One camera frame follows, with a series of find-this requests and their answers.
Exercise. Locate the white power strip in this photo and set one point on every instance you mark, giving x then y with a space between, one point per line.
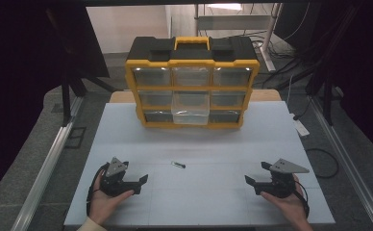
300 126

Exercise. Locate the small black screw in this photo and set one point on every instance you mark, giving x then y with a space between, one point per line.
178 164

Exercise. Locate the grey metal desk frame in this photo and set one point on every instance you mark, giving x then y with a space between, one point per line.
232 22

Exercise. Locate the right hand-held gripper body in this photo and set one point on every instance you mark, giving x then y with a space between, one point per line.
284 184

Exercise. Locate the metal floor rail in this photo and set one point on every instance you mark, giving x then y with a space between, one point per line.
351 166
43 173

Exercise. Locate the black floor plate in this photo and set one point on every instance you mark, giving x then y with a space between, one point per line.
75 137

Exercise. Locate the person's left hand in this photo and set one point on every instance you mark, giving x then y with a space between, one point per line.
103 205

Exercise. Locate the black metal stand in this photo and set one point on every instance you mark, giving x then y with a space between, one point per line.
327 96
66 86

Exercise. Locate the clear plastic drawer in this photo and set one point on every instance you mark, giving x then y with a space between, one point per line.
191 104

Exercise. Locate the yellow black drawer organizer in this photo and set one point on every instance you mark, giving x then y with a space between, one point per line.
149 51

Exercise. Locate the wooden table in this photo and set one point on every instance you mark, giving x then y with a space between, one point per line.
120 97

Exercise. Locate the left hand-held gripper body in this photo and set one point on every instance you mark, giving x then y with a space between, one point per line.
114 179

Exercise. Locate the person's right hand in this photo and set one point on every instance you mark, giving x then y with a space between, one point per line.
290 207

